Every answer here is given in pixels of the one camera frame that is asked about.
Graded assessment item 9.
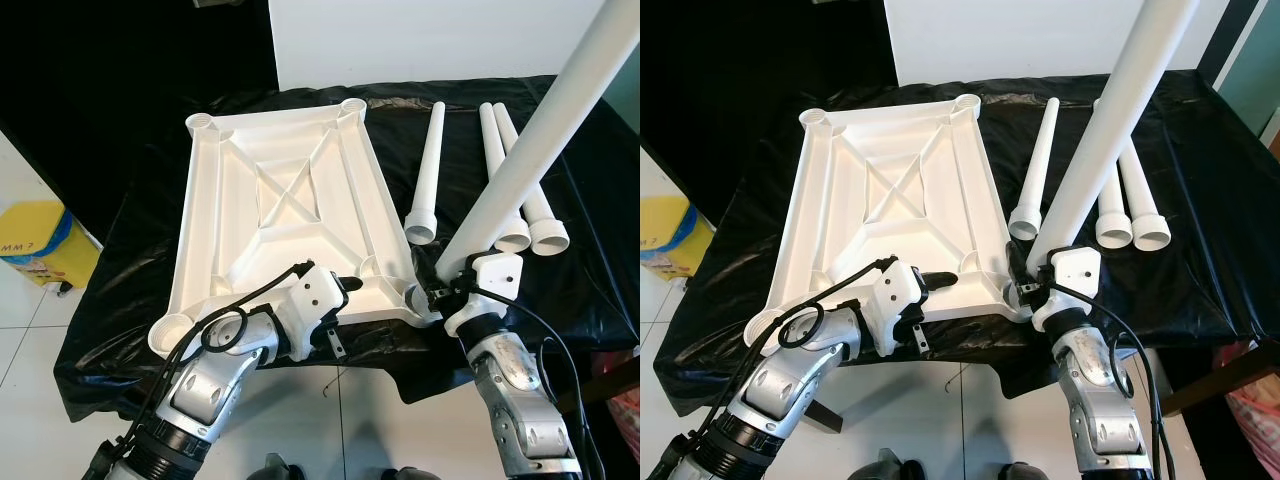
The white plastic table top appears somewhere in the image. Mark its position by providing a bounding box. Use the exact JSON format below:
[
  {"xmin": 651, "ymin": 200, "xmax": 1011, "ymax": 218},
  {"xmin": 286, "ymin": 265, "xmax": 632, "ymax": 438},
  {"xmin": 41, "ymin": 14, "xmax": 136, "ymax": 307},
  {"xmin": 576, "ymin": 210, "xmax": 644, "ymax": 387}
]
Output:
[
  {"xmin": 148, "ymin": 97, "xmax": 441, "ymax": 359},
  {"xmin": 745, "ymin": 93, "xmax": 1031, "ymax": 346}
]

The pink patterned bag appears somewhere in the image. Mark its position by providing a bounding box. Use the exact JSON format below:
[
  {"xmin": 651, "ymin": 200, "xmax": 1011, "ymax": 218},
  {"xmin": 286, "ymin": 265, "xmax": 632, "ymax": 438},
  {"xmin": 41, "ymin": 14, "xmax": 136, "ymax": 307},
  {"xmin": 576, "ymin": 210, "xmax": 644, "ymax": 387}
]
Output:
[
  {"xmin": 1225, "ymin": 340, "xmax": 1280, "ymax": 461},
  {"xmin": 590, "ymin": 350, "xmax": 641, "ymax": 471}
]

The black door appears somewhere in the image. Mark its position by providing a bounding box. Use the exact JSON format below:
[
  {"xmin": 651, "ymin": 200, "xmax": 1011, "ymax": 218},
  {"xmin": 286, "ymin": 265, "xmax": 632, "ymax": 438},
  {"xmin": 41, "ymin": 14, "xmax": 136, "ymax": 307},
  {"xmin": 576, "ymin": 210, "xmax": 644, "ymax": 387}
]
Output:
[
  {"xmin": 640, "ymin": 0, "xmax": 896, "ymax": 201},
  {"xmin": 0, "ymin": 0, "xmax": 279, "ymax": 241}
]

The white plastic table leg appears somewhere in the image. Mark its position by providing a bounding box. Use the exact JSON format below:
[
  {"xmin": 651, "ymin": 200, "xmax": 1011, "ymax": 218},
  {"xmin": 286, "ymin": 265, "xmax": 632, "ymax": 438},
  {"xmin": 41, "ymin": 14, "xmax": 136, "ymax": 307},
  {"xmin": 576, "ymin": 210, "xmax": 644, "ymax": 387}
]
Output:
[
  {"xmin": 1028, "ymin": 0, "xmax": 1201, "ymax": 279},
  {"xmin": 478, "ymin": 102, "xmax": 533, "ymax": 254},
  {"xmin": 403, "ymin": 100, "xmax": 447, "ymax": 247},
  {"xmin": 1008, "ymin": 97, "xmax": 1061, "ymax": 241},
  {"xmin": 1093, "ymin": 98, "xmax": 1136, "ymax": 251},
  {"xmin": 493, "ymin": 102, "xmax": 571, "ymax": 257},
  {"xmin": 435, "ymin": 0, "xmax": 641, "ymax": 287},
  {"xmin": 1118, "ymin": 140, "xmax": 1172, "ymax": 253}
]

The dark door frame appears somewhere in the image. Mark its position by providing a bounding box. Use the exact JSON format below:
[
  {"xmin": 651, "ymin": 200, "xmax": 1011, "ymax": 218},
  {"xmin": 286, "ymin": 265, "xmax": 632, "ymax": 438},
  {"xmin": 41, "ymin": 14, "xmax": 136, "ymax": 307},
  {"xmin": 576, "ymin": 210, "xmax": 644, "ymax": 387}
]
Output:
[{"xmin": 1195, "ymin": 0, "xmax": 1261, "ymax": 86}]

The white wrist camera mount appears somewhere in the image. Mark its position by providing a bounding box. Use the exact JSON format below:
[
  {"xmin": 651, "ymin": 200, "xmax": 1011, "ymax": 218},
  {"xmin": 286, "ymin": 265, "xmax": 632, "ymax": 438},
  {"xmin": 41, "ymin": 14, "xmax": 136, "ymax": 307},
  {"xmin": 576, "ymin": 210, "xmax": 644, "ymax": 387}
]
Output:
[
  {"xmin": 265, "ymin": 262, "xmax": 346, "ymax": 361},
  {"xmin": 858, "ymin": 260, "xmax": 931, "ymax": 356},
  {"xmin": 445, "ymin": 253, "xmax": 524, "ymax": 336},
  {"xmin": 1030, "ymin": 247, "xmax": 1103, "ymax": 333}
]

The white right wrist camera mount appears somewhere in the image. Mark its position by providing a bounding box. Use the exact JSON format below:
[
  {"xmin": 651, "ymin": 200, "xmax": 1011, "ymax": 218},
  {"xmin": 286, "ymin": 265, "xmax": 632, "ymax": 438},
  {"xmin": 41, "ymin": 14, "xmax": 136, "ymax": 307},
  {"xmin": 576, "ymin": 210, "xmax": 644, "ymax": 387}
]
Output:
[
  {"xmin": 1030, "ymin": 247, "xmax": 1103, "ymax": 333},
  {"xmin": 445, "ymin": 253, "xmax": 524, "ymax": 336}
]

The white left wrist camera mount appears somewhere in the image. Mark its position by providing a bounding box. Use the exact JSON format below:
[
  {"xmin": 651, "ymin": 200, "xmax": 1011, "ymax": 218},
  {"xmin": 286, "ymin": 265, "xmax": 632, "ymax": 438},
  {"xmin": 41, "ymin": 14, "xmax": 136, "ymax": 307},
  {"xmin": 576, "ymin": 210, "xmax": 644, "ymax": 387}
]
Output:
[
  {"xmin": 265, "ymin": 262, "xmax": 346, "ymax": 361},
  {"xmin": 858, "ymin": 260, "xmax": 931, "ymax": 356}
]

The yellow storage box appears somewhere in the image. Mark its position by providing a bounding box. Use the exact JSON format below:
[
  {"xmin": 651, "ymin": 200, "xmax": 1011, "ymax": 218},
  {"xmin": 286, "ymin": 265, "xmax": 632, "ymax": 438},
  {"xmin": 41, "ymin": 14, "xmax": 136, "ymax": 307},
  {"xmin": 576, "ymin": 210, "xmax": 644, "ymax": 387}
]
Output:
[
  {"xmin": 640, "ymin": 195, "xmax": 716, "ymax": 279},
  {"xmin": 0, "ymin": 200, "xmax": 101, "ymax": 291}
]

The black plastic table cover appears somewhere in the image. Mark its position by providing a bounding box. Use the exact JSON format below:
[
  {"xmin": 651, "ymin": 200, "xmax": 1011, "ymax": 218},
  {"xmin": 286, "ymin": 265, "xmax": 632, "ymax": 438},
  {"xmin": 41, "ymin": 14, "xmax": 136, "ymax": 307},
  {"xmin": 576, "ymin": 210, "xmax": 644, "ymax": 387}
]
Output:
[
  {"xmin": 52, "ymin": 75, "xmax": 641, "ymax": 421},
  {"xmin": 655, "ymin": 70, "xmax": 1280, "ymax": 416}
]

